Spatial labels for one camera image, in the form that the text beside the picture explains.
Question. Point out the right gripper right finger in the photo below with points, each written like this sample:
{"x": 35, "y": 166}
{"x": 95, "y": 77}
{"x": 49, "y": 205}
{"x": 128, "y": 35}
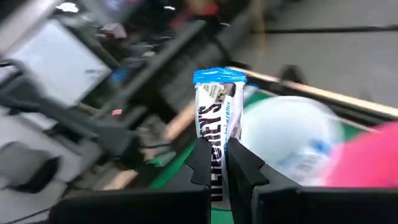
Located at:
{"x": 280, "y": 205}

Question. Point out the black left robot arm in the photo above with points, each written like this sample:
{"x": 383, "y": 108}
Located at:
{"x": 102, "y": 137}

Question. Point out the white halloween face bucket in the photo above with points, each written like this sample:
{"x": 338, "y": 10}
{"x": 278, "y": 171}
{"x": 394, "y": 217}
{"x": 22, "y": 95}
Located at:
{"x": 280, "y": 124}

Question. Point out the pink halloween face bucket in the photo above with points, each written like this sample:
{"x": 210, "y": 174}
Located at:
{"x": 367, "y": 161}

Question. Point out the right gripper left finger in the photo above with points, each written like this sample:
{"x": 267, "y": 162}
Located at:
{"x": 140, "y": 208}

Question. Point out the black aluminium rig frame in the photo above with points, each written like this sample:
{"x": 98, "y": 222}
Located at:
{"x": 174, "y": 53}

